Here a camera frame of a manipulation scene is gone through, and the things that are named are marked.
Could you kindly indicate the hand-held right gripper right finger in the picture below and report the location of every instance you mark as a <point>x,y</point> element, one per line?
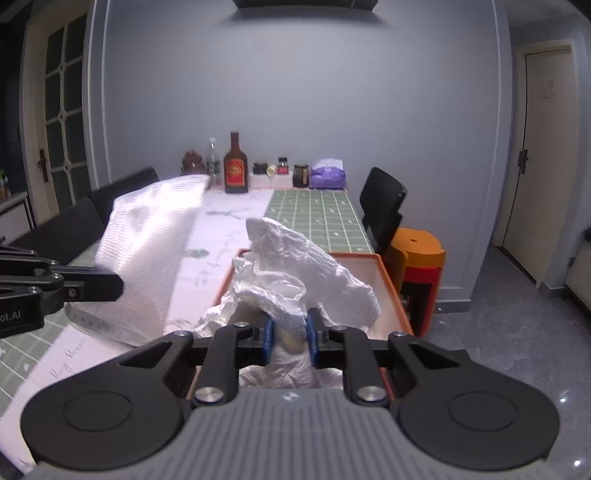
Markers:
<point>312,341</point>

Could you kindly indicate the white flat box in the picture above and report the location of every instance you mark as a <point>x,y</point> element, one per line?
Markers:
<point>272,181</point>

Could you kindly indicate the brown bear plush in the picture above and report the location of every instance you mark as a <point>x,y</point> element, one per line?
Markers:
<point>193,162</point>

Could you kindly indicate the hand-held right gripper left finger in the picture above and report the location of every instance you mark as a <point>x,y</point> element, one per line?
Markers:
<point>269,344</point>

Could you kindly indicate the brown liquor bottle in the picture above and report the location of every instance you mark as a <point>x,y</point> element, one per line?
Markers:
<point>236,173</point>

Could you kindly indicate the white printed table runner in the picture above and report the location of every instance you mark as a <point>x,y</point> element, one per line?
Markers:
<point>217,221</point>

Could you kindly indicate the red plastic stool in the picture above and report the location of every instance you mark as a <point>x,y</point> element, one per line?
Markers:
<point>415,295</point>

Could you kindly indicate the small dark jar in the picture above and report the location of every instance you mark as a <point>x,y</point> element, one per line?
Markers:
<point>260,168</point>

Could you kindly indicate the small ink bottle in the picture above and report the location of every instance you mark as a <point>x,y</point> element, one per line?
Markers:
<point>282,166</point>

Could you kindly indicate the white cabinet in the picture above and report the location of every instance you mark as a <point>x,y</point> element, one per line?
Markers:
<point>16,217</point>

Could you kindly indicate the tall dark jar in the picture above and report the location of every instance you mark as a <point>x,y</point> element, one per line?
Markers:
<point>300,175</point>

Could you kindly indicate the clear water bottle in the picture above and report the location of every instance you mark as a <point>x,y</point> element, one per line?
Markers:
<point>213,161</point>

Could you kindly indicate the purple tissue pack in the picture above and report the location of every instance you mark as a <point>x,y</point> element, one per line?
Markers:
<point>328,177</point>

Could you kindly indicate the glass panel door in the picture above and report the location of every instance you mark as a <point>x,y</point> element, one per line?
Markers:
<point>64,115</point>

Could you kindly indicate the translucent white plastic bag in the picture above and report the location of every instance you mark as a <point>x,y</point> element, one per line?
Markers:
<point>147,249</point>

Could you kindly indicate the plain cream door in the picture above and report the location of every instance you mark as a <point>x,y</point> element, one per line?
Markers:
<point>540,152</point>

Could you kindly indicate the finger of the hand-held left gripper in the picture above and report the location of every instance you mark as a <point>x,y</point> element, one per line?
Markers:
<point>83,286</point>

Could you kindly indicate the orange plastic stool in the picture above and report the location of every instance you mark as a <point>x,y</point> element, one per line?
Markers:
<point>415,242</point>

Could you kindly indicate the black chair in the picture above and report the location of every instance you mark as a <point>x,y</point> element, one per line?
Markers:
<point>55,230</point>
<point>385,233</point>
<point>383,191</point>
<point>124,189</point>

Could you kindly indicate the green checked tablecloth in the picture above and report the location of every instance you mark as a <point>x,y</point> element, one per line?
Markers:
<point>314,217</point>

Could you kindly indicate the orange cardboard box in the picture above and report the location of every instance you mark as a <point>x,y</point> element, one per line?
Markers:
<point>390,300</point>

